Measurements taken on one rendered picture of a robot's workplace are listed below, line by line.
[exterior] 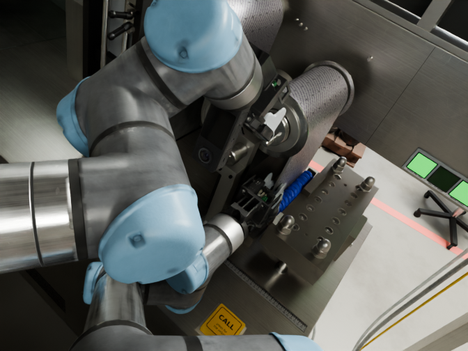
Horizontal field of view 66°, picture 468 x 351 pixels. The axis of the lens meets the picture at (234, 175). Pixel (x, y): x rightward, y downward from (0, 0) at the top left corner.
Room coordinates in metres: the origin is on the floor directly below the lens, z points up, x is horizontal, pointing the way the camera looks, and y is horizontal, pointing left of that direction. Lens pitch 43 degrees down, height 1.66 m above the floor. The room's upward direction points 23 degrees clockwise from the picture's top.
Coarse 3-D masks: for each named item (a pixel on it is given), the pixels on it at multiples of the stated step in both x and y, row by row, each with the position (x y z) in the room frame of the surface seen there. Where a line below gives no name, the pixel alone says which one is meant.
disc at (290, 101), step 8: (288, 96) 0.63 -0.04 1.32; (288, 104) 0.63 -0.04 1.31; (296, 104) 0.63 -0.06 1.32; (296, 112) 0.62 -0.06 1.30; (304, 120) 0.62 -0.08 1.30; (304, 128) 0.61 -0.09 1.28; (288, 136) 0.62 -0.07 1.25; (304, 136) 0.61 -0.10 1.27; (296, 144) 0.61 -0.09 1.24; (304, 144) 0.61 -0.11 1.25; (264, 152) 0.63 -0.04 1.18; (272, 152) 0.63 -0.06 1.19; (280, 152) 0.62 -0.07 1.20; (288, 152) 0.62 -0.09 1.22; (296, 152) 0.61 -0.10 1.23
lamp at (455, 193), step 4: (460, 184) 0.79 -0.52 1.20; (464, 184) 0.79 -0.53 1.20; (456, 188) 0.79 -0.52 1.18; (460, 188) 0.79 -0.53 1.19; (464, 188) 0.79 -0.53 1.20; (452, 192) 0.79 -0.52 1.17; (456, 192) 0.79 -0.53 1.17; (460, 192) 0.79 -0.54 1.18; (464, 192) 0.79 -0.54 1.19; (456, 196) 0.79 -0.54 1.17; (460, 196) 0.78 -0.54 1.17; (464, 196) 0.78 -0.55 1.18; (460, 200) 0.78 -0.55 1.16; (464, 200) 0.78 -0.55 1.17
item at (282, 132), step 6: (282, 120) 0.61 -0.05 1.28; (282, 126) 0.61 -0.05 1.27; (288, 126) 0.62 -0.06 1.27; (276, 132) 0.61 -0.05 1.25; (282, 132) 0.61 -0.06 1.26; (288, 132) 0.61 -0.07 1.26; (276, 138) 0.61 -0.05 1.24; (282, 138) 0.60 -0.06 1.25; (270, 144) 0.61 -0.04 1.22; (276, 144) 0.61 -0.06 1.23
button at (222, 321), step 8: (216, 312) 0.38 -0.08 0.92; (224, 312) 0.39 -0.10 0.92; (208, 320) 0.36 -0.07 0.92; (216, 320) 0.36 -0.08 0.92; (224, 320) 0.37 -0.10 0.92; (232, 320) 0.38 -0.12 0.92; (240, 320) 0.38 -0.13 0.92; (200, 328) 0.34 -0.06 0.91; (208, 328) 0.34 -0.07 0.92; (216, 328) 0.35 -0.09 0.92; (224, 328) 0.36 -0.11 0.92; (232, 328) 0.36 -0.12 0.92; (240, 328) 0.37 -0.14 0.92
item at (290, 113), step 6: (276, 102) 0.63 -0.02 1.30; (276, 108) 0.63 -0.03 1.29; (288, 108) 0.63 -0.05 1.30; (288, 114) 0.62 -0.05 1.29; (294, 114) 0.62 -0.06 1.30; (288, 120) 0.62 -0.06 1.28; (294, 120) 0.62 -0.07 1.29; (294, 126) 0.62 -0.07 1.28; (294, 132) 0.61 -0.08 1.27; (288, 138) 0.62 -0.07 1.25; (294, 138) 0.61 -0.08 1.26; (282, 144) 0.62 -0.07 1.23; (288, 144) 0.61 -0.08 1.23; (294, 144) 0.61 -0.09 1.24; (276, 150) 0.62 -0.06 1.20; (282, 150) 0.62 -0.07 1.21
